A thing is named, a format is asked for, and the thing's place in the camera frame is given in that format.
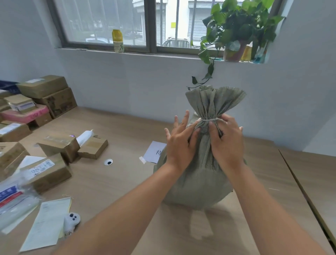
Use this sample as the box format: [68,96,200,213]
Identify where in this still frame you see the white device with dark buttons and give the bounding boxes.
[63,212,81,237]

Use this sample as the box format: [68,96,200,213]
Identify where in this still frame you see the taped white labelled cardboard box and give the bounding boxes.
[0,120,32,142]

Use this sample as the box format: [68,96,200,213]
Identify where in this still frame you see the person's right hand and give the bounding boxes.
[209,113,246,177]

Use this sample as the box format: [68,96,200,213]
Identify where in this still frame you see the yellow drink bottle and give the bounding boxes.
[112,29,125,53]

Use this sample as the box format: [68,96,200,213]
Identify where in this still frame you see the person's left hand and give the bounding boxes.
[164,110,202,174]

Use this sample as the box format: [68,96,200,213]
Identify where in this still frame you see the printed brown cardboard box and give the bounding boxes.
[0,142,30,182]

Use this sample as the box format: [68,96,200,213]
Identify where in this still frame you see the person's right forearm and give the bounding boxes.
[228,165,329,255]

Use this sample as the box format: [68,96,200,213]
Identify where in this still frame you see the clear plastic mailer bags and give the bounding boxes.
[0,173,42,232]

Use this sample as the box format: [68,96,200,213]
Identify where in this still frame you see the dark blue flat item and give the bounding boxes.
[0,80,21,95]

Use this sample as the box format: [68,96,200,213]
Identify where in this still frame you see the large plain cardboard box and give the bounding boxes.
[16,75,69,99]

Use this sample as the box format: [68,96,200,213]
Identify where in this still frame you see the green woven sack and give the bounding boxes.
[153,84,247,211]

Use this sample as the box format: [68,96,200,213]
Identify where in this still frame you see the dark framed barred window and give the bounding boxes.
[47,0,285,57]

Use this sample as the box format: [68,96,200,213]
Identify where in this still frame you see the open brown cardboard box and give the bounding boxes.
[37,134,80,163]

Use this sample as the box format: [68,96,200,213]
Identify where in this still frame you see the yellow glass bottle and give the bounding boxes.
[241,43,253,63]

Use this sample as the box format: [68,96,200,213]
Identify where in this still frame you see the white paper sheet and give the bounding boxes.
[20,197,72,253]

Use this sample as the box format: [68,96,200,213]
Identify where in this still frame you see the white paper sign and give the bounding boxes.
[139,141,167,165]

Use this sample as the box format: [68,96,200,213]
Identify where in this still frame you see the person's left forearm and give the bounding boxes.
[52,163,184,255]

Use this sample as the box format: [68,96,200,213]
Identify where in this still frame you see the green potted plant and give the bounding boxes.
[187,0,285,91]

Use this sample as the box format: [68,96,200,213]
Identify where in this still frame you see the blue glass bottle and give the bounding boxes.
[253,44,268,64]

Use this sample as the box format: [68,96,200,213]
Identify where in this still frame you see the white rolled sheet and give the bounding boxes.
[76,129,94,147]

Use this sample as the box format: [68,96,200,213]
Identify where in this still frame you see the pink topped box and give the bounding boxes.
[0,104,53,128]

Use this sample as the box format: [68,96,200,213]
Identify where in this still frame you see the small white labelled cardboard box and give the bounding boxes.
[4,94,37,114]

